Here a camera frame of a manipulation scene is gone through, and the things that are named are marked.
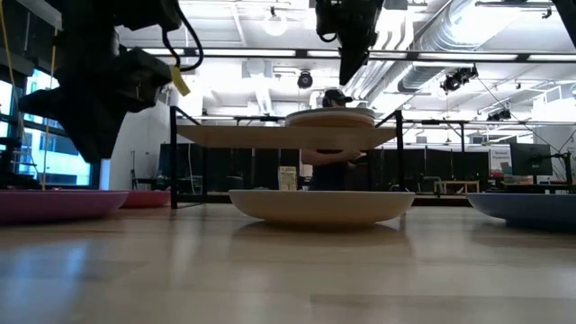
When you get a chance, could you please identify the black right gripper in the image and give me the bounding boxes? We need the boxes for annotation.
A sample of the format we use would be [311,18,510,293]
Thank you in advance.
[314,0,386,86]

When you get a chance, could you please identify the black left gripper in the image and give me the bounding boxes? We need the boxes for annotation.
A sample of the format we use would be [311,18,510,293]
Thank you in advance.
[17,31,175,164]

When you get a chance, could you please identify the purple plate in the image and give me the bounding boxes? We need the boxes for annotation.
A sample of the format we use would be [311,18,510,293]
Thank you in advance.
[0,189,131,225]

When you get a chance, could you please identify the red plate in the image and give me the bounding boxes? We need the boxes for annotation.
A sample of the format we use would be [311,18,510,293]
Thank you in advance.
[120,190,173,210]

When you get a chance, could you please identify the beige plate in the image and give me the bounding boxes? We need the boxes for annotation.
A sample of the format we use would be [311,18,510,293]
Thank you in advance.
[228,189,416,228]

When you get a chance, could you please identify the blue plate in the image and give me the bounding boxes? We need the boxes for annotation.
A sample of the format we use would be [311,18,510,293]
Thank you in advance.
[466,193,576,232]

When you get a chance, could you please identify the wooden shelf with black legs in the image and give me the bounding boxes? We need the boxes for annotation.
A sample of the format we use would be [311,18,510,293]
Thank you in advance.
[169,105,406,211]

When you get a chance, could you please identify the black round ceiling spotlight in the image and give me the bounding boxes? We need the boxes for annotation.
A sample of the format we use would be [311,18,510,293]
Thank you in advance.
[296,69,314,90]

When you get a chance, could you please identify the large window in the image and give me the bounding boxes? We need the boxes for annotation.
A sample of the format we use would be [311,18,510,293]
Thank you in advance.
[0,67,103,191]

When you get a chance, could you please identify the black floor stand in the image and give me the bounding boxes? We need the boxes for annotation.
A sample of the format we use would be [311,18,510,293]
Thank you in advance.
[129,149,158,191]

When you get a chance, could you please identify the ceiling light strip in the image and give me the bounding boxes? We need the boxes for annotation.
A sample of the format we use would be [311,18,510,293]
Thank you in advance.
[143,46,576,64]

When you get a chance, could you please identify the white globe ceiling lamp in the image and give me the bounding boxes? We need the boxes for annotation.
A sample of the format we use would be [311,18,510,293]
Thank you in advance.
[263,5,290,38]

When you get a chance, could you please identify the black metal gantry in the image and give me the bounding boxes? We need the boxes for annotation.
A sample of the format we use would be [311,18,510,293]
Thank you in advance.
[233,114,289,129]
[402,118,469,157]

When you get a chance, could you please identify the black ceiling spotlight cluster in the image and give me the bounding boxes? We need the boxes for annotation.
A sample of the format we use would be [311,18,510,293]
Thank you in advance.
[487,108,513,123]
[439,66,480,95]

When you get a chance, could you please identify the yellow tag label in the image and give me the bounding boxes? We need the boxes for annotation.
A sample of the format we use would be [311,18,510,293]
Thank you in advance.
[169,65,192,98]

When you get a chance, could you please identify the person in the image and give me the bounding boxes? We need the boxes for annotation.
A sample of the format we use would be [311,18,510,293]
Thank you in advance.
[300,88,367,192]

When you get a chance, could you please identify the black partition screen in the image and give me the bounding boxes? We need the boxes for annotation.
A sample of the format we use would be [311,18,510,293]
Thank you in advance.
[157,142,302,193]
[355,148,490,193]

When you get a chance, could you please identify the pale yellow sign board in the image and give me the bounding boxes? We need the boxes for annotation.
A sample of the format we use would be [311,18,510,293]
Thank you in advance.
[277,166,299,192]

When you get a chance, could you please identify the low wooden bench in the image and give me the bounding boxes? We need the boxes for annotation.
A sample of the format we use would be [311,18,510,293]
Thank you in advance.
[434,180,481,195]

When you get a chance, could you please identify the white poster sign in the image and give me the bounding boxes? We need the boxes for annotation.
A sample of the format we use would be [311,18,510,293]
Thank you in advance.
[489,145,512,178]

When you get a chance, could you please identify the black computer monitor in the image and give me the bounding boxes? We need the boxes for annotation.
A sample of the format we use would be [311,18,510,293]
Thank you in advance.
[509,142,554,177]

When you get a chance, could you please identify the yellow hanging cord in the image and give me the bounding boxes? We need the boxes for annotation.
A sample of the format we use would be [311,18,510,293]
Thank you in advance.
[40,26,59,191]

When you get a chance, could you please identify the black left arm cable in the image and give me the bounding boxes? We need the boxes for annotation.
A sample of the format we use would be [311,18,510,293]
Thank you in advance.
[160,0,205,74]

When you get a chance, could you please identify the black table frame rails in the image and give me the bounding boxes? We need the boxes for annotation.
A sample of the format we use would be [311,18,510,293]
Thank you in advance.
[176,192,473,208]

